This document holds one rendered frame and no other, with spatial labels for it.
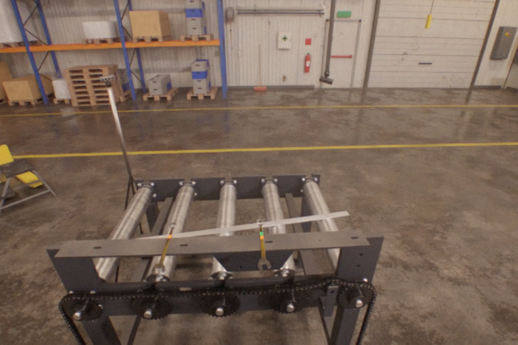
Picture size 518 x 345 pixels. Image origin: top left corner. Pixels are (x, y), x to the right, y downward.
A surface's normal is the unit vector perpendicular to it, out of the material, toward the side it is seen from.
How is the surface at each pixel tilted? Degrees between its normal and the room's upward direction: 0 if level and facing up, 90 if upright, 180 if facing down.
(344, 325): 90
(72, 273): 90
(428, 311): 0
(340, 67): 90
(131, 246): 0
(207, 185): 90
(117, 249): 0
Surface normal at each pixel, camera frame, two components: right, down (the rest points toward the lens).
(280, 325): 0.00, -0.88
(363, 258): 0.06, 0.47
